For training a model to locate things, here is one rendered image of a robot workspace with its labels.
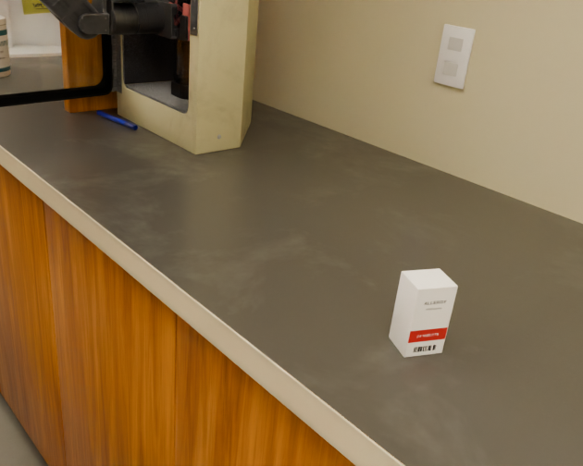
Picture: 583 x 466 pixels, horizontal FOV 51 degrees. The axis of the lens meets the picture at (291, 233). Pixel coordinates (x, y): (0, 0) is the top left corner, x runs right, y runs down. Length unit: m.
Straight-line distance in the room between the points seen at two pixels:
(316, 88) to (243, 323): 0.95
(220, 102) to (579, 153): 0.67
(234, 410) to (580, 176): 0.74
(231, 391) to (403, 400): 0.25
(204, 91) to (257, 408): 0.65
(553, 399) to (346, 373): 0.21
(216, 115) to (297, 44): 0.44
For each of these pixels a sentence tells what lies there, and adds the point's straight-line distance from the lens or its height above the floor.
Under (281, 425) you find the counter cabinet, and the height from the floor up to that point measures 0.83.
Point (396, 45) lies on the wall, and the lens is 1.39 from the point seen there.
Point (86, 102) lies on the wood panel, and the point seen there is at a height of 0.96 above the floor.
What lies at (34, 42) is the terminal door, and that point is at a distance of 1.35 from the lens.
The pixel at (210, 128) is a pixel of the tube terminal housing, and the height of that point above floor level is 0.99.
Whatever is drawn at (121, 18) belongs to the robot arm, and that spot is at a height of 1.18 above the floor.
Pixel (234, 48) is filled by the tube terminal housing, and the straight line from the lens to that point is 1.22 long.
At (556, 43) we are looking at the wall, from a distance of 1.20.
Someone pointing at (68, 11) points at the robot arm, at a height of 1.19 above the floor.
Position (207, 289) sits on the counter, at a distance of 0.76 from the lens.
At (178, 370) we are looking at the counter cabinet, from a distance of 0.90.
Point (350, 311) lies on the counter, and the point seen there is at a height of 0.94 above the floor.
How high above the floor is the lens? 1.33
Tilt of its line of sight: 25 degrees down
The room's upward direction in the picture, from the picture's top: 6 degrees clockwise
